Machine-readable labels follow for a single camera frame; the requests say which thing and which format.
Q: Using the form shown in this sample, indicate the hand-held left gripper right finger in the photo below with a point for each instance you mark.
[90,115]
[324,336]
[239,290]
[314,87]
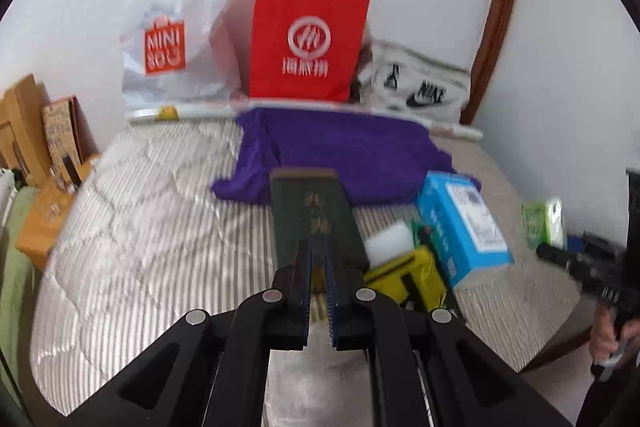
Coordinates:
[331,297]

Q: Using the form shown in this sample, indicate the green wipes packet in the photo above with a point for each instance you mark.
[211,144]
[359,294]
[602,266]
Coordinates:
[542,222]

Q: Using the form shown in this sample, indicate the person's right hand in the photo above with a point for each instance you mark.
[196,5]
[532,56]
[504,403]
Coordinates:
[602,332]

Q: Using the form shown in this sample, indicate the yellow cloth pack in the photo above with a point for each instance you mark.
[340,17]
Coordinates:
[400,274]

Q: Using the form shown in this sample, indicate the white patterned paper roll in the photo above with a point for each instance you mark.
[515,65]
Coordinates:
[175,113]

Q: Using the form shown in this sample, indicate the purple towel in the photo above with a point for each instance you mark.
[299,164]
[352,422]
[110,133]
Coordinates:
[350,147]

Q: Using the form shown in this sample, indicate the grey bag black logo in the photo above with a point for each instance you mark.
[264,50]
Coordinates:
[420,87]

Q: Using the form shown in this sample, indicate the green cloth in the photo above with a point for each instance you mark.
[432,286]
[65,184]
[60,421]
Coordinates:
[15,267]

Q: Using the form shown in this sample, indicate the blue tissue box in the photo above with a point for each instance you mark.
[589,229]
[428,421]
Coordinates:
[465,227]

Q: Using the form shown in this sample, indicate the red paper bag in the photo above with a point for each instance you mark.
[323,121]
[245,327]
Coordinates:
[305,42]

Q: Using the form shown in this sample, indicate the wooden bedside box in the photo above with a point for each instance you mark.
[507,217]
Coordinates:
[47,217]

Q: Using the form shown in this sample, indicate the brown wooden door frame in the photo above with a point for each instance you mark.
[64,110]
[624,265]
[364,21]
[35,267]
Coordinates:
[500,7]

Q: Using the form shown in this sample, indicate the white plastic bag orange label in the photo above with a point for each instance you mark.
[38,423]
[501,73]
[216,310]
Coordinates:
[170,47]

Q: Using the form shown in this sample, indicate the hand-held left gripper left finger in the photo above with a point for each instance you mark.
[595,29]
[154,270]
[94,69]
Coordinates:
[305,292]

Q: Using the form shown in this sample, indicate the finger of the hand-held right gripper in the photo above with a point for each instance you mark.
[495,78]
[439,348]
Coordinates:
[555,254]

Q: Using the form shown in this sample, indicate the white sponge block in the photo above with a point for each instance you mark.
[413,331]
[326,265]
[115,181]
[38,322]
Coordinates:
[387,249]

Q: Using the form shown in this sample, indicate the dark green tin box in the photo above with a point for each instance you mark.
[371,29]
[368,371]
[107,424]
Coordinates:
[310,217]

